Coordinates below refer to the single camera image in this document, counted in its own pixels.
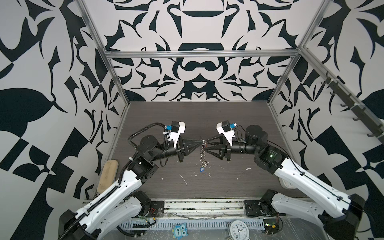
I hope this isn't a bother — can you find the white slotted cable duct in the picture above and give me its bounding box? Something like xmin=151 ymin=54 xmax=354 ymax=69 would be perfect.
xmin=119 ymin=218 xmax=265 ymax=231

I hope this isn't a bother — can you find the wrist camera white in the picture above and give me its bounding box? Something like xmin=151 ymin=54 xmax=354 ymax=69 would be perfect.
xmin=164 ymin=121 xmax=186 ymax=148
xmin=216 ymin=121 xmax=237 ymax=146

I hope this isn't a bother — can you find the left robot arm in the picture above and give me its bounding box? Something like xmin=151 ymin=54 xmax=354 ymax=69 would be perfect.
xmin=58 ymin=135 xmax=203 ymax=240

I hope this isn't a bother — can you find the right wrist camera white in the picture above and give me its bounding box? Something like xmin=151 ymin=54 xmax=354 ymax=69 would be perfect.
xmin=216 ymin=121 xmax=237 ymax=146

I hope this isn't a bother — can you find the black coat hook rail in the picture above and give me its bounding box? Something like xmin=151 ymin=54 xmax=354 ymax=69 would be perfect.
xmin=322 ymin=71 xmax=384 ymax=145

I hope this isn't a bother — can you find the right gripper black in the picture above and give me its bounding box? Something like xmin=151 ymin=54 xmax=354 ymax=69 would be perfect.
xmin=207 ymin=132 xmax=262 ymax=162

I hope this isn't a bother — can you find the white analog clock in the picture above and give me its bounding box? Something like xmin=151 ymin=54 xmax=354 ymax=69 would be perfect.
xmin=229 ymin=220 xmax=250 ymax=240

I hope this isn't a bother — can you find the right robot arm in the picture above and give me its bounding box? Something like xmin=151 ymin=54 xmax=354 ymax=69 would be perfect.
xmin=205 ymin=123 xmax=365 ymax=240

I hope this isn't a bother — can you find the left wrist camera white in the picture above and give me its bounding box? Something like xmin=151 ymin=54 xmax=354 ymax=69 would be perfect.
xmin=164 ymin=121 xmax=186 ymax=148

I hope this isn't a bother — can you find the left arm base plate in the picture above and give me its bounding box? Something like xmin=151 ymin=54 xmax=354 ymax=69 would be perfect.
xmin=136 ymin=201 xmax=165 ymax=218

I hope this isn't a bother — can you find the green circuit board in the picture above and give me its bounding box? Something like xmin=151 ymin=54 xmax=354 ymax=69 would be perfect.
xmin=264 ymin=217 xmax=284 ymax=236

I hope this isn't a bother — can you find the blue owl toy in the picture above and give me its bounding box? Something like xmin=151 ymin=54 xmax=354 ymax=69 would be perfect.
xmin=172 ymin=223 xmax=188 ymax=240

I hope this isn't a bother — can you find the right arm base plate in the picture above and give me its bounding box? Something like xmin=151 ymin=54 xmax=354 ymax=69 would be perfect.
xmin=244 ymin=200 xmax=270 ymax=218

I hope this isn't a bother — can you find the black corrugated cable hose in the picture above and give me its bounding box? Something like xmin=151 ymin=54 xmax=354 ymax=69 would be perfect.
xmin=127 ymin=122 xmax=166 ymax=148

